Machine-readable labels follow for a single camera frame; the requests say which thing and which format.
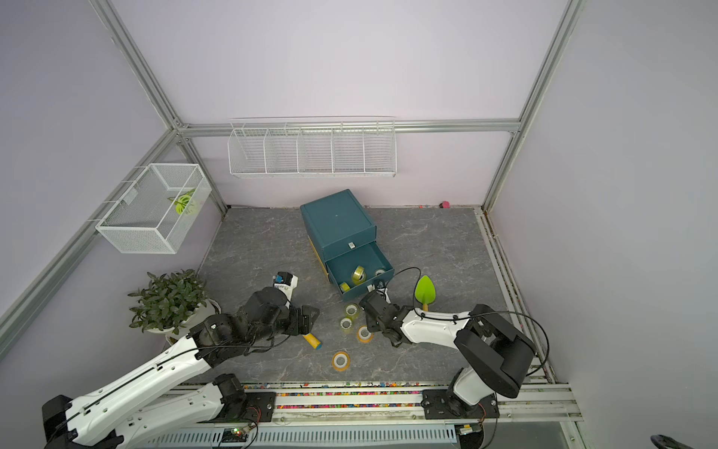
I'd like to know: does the orange tape roll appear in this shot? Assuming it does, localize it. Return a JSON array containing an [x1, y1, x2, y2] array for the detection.
[[332, 351, 351, 372], [356, 326, 373, 343]]

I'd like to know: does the teal drawer cabinet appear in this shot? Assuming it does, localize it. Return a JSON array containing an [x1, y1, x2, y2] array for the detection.
[[300, 189, 395, 301]]

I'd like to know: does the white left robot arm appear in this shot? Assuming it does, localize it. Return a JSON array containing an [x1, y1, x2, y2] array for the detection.
[[42, 286, 320, 448]]

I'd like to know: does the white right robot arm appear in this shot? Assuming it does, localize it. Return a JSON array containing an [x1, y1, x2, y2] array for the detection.
[[360, 291, 537, 416]]

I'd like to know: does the blue toy rake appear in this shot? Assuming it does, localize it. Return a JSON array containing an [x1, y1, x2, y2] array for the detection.
[[304, 333, 322, 350]]

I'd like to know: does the green toy shovel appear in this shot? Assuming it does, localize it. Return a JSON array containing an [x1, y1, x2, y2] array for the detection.
[[413, 275, 437, 312]]

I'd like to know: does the green potted plant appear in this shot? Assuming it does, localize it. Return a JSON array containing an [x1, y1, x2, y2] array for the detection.
[[128, 269, 209, 335]]

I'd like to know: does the green toy in basket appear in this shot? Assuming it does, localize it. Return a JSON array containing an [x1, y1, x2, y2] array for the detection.
[[168, 189, 199, 216]]

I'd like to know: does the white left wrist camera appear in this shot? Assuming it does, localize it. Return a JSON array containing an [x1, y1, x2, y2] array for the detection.
[[273, 271, 298, 302]]

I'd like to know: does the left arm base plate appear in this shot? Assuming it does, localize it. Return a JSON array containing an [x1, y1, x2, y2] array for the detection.
[[209, 374, 277, 423]]

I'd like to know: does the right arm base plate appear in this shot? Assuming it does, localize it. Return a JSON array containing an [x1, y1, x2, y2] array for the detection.
[[420, 389, 499, 421]]

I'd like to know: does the white vented cable duct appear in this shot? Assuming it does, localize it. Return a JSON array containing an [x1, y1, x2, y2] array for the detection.
[[142, 424, 459, 448]]

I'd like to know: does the white wire wall shelf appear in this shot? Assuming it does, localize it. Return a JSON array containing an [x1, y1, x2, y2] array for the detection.
[[227, 116, 398, 178]]

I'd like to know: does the white wire basket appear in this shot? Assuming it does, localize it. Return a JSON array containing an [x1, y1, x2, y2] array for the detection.
[[95, 163, 212, 254]]

